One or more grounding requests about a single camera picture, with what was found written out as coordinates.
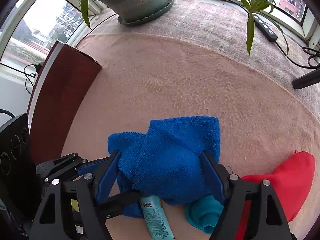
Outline black tripod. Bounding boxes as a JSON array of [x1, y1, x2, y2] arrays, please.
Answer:
[[291, 68, 320, 89]]

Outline dark red storage box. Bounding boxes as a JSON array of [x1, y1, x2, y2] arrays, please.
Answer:
[[27, 41, 102, 165]]

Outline black power cable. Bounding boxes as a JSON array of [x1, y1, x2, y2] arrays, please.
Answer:
[[23, 12, 320, 95]]

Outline teal silicone funnel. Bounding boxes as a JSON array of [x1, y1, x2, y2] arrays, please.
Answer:
[[184, 195, 224, 235]]

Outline grey flower pot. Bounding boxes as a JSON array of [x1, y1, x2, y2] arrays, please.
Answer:
[[97, 0, 174, 26]]

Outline blue towel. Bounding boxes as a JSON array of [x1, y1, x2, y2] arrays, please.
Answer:
[[107, 116, 220, 205]]

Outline black power adapter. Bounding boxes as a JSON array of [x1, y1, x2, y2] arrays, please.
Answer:
[[35, 62, 43, 74]]

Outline black inline cable remote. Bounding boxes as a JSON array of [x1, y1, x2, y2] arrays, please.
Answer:
[[253, 14, 278, 42]]

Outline light teal tube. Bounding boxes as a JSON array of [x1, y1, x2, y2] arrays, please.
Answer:
[[140, 196, 175, 240]]

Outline yellow green shuttlecock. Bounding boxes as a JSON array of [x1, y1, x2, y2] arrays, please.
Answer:
[[71, 199, 80, 212]]

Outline red cloth pouch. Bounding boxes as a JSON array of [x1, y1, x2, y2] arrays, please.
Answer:
[[233, 150, 316, 240]]

